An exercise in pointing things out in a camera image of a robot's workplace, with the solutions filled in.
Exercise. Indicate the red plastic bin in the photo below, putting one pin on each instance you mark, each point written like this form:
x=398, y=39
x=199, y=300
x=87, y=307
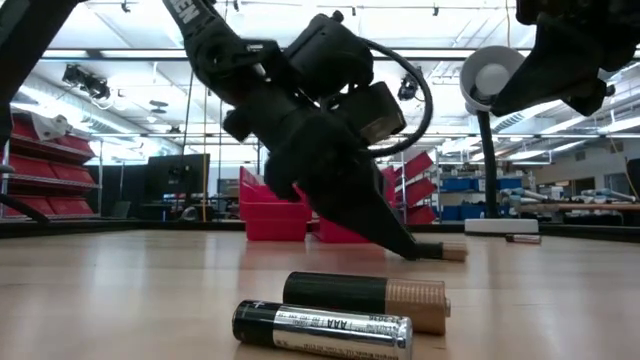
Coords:
x=275, y=220
x=340, y=232

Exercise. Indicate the silver AAA battery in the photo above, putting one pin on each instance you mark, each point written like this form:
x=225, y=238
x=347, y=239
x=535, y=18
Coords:
x=522, y=239
x=325, y=330

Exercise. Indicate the black copper AA battery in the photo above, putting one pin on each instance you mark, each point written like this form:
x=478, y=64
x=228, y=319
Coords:
x=350, y=290
x=452, y=251

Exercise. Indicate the white plastic part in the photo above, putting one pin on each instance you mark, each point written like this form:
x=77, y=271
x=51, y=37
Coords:
x=50, y=127

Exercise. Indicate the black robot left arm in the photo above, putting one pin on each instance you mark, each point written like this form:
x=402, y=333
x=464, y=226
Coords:
x=220, y=55

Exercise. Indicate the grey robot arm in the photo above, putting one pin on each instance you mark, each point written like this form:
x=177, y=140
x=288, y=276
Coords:
x=607, y=194
x=525, y=194

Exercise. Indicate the black aluminium table frame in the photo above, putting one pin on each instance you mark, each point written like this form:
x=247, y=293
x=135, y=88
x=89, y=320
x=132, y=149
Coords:
x=150, y=226

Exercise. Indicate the black ceiling camera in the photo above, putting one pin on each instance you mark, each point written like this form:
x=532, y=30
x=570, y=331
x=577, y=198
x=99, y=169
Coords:
x=407, y=90
x=87, y=84

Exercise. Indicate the blue storage bin shelf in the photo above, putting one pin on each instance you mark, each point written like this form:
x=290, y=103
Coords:
x=457, y=185

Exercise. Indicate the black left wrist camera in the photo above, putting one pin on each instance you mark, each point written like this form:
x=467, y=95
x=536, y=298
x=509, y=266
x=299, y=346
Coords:
x=375, y=112

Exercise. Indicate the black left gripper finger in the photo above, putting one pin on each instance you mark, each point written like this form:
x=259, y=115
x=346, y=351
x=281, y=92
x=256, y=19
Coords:
x=365, y=210

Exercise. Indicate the black overhead light bar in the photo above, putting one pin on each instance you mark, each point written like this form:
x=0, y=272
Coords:
x=140, y=53

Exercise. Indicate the black monitor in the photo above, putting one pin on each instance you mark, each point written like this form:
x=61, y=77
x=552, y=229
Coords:
x=177, y=172

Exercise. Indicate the red bin storage rack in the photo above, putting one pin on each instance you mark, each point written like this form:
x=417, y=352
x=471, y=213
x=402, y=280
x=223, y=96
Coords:
x=30, y=167
x=419, y=190

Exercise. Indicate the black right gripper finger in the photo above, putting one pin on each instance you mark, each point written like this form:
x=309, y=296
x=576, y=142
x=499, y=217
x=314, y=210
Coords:
x=545, y=80

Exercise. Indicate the wooden workbench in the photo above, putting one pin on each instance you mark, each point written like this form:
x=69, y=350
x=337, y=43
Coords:
x=590, y=206

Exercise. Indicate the white desk lamp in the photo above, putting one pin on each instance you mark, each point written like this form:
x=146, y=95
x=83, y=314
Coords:
x=489, y=165

